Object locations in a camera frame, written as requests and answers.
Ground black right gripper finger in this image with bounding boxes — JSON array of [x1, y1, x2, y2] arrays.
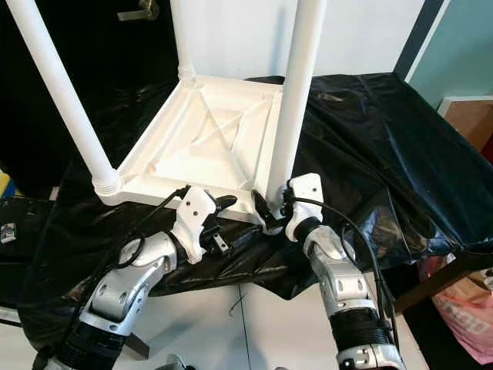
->
[[253, 190, 282, 232]]

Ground white plastic table top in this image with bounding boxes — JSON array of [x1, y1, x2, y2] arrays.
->
[[94, 71, 286, 226]]

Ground brown wooden table leg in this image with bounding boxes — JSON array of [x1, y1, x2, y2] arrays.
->
[[119, 333, 151, 361], [393, 251, 493, 313]]

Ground black shiny table cloth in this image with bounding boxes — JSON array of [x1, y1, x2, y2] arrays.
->
[[15, 73, 493, 355]]

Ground black case with white label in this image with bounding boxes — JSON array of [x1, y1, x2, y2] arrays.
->
[[0, 197, 39, 267]]

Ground pink plastic bag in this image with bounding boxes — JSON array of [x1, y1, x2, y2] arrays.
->
[[420, 254, 493, 363]]

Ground brown cardboard box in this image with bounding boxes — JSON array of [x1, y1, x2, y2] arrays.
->
[[439, 95, 493, 151]]

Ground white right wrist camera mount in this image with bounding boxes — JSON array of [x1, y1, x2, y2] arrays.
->
[[285, 173, 324, 241]]

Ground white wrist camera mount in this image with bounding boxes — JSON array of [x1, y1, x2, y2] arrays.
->
[[285, 173, 324, 241], [171, 187, 220, 264]]

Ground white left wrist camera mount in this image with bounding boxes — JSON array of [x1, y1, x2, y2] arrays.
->
[[171, 187, 220, 264]]

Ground metal door handle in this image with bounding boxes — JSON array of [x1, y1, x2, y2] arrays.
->
[[117, 0, 160, 22]]

